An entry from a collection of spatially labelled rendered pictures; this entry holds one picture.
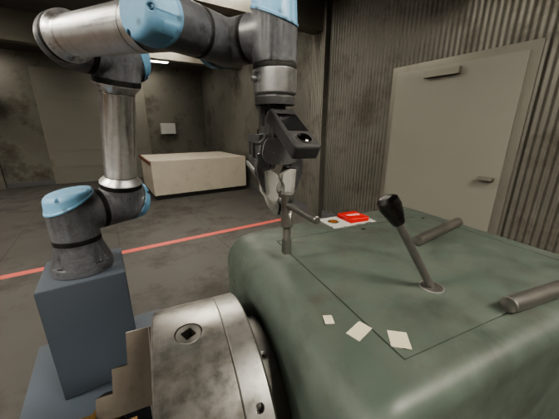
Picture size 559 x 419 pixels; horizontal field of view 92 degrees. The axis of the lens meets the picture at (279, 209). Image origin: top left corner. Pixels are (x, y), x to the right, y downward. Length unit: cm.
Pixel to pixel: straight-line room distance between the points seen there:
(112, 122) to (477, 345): 88
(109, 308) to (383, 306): 75
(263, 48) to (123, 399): 55
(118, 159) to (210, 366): 67
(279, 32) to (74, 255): 75
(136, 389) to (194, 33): 52
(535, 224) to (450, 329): 285
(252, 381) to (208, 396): 5
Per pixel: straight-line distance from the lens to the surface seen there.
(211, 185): 661
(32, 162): 977
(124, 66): 85
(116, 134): 88
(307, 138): 41
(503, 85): 323
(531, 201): 321
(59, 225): 90
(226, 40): 53
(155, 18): 45
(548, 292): 54
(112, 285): 91
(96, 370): 106
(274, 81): 48
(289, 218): 47
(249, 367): 38
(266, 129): 51
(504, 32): 338
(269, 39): 49
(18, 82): 977
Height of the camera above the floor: 149
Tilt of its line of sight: 17 degrees down
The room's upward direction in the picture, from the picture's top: straight up
